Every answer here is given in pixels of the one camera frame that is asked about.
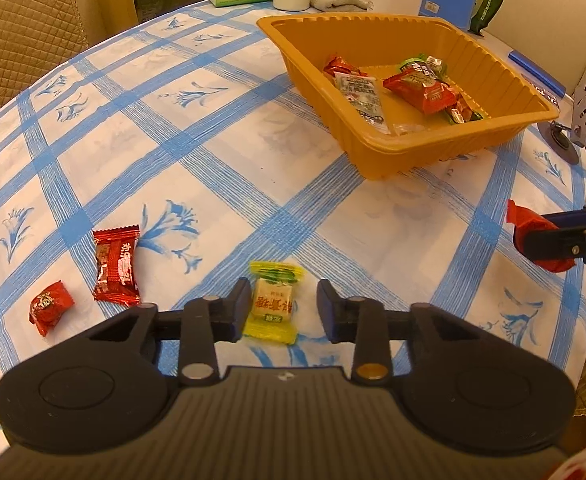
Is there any yellow candy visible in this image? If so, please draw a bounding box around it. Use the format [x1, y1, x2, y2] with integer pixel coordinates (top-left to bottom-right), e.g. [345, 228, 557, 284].
[242, 260, 306, 346]

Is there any red packet with square label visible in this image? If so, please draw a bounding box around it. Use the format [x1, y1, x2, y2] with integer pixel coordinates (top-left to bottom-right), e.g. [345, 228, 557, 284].
[382, 67, 462, 116]

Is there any small green candy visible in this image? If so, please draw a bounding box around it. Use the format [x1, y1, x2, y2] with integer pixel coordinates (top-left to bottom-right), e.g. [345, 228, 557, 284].
[442, 94, 485, 125]

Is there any quilted beige chair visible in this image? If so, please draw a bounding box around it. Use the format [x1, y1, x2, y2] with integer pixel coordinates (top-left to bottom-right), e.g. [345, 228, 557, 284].
[0, 0, 90, 112]

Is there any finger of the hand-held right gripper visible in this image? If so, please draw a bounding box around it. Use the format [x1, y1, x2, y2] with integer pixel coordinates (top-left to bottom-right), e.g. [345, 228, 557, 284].
[512, 226, 586, 283]
[540, 202, 586, 232]

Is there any blue checked tablecloth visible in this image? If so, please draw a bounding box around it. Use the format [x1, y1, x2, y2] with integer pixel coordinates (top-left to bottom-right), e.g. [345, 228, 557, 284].
[0, 0, 586, 463]

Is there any green snack packet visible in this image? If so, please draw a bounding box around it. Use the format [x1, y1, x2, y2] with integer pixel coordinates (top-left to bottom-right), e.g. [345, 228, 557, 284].
[398, 54, 448, 83]

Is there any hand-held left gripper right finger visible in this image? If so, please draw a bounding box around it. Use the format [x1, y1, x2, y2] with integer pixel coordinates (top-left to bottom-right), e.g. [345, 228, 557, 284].
[315, 278, 480, 386]

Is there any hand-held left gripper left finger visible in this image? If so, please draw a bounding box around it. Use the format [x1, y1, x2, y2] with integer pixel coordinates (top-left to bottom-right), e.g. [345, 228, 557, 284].
[85, 277, 253, 387]

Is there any metal phone stand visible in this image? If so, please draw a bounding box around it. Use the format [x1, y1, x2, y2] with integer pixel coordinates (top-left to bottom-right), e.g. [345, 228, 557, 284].
[537, 85, 586, 164]

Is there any red patterned cloth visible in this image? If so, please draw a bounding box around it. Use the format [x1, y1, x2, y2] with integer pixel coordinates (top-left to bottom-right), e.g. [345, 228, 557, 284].
[547, 441, 586, 480]

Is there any red gold-print candy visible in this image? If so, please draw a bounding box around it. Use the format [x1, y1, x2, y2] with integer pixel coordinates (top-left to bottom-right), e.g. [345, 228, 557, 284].
[322, 54, 362, 79]

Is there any small round red candy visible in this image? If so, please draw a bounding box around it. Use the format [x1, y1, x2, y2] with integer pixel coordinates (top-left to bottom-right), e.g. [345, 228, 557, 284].
[28, 279, 76, 337]

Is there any clear dark snack bar packet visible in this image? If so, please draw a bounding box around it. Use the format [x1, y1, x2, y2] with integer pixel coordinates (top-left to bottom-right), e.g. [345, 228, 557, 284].
[332, 72, 392, 136]

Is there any dark red wrapped candy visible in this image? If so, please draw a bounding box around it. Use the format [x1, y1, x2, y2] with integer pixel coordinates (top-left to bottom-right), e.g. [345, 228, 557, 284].
[91, 224, 144, 307]

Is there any blue flat lid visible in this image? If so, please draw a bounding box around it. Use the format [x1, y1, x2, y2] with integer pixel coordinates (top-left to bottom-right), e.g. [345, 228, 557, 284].
[508, 50, 567, 97]

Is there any large red snack packet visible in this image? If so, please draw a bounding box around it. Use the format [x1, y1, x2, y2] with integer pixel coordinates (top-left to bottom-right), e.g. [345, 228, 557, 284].
[505, 199, 576, 274]

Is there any orange plastic tray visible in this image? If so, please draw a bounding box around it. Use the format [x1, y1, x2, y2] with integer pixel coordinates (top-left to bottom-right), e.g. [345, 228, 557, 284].
[256, 12, 562, 181]

